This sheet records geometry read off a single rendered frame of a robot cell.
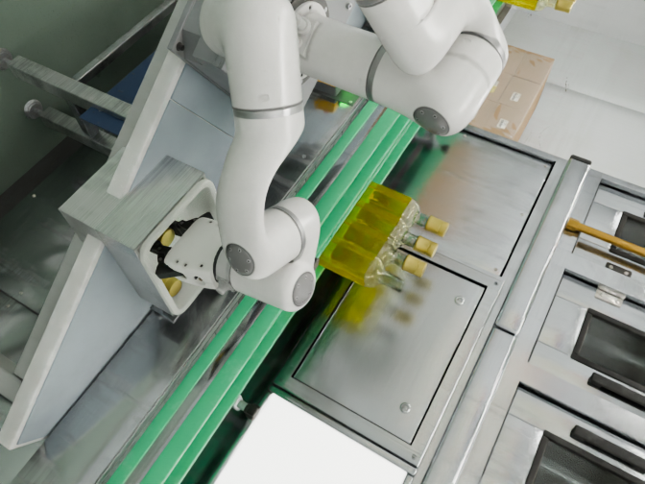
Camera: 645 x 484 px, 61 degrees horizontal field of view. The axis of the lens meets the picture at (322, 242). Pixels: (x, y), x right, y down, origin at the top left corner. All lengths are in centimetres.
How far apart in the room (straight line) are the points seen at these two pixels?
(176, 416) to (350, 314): 45
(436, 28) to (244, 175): 31
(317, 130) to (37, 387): 71
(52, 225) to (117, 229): 73
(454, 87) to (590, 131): 553
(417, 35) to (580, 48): 658
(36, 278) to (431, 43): 112
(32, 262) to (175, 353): 61
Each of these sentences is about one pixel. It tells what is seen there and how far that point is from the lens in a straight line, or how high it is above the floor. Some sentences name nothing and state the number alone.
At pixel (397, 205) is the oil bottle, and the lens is 122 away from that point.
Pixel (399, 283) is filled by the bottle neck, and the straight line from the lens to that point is 113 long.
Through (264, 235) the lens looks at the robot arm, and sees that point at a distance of 64.
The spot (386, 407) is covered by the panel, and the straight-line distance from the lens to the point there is 118.
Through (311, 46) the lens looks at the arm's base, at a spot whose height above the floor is 91.
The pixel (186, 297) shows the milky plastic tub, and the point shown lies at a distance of 102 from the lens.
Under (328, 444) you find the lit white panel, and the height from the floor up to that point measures 115.
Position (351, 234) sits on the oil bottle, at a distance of 117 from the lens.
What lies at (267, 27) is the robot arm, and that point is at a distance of 62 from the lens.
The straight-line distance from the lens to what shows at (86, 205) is 92.
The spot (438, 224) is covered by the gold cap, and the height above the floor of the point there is 114.
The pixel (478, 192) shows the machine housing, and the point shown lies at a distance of 152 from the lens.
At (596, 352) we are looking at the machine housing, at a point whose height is 156.
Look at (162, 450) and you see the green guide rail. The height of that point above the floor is 93.
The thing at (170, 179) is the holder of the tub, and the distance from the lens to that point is 91.
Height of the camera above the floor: 130
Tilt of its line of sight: 18 degrees down
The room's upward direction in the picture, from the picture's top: 115 degrees clockwise
